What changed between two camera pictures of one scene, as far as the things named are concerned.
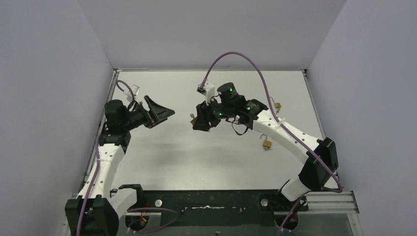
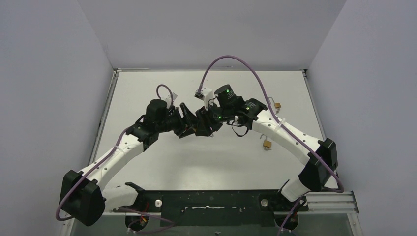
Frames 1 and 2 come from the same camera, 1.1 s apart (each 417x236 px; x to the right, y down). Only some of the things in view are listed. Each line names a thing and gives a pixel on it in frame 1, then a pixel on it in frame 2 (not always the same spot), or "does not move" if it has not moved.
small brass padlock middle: [266, 143] does not move
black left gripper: [152, 113] -> [179, 121]
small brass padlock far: [277, 105] does not move
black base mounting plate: [216, 207] does not move
